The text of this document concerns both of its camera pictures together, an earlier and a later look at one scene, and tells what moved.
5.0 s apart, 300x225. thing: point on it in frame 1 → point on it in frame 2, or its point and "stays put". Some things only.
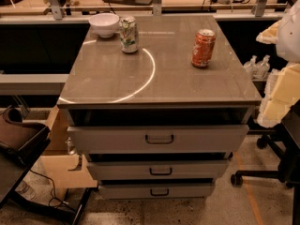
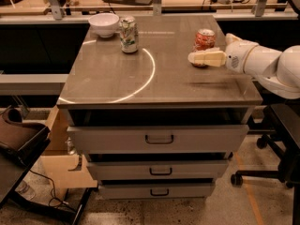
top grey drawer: (157, 140) stays put
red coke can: (202, 48) stays put
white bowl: (104, 23) stays put
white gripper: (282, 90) → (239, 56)
